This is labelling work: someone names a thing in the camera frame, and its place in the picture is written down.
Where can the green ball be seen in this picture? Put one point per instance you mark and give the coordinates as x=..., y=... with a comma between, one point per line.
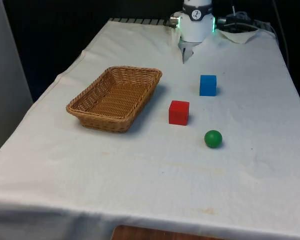
x=213, y=139

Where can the brown wicker basket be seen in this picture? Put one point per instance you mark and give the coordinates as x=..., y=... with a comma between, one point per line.
x=115, y=97

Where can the red cube block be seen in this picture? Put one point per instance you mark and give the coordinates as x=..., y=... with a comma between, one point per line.
x=179, y=112

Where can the blue cube block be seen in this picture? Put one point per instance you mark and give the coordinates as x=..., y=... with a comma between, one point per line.
x=208, y=85

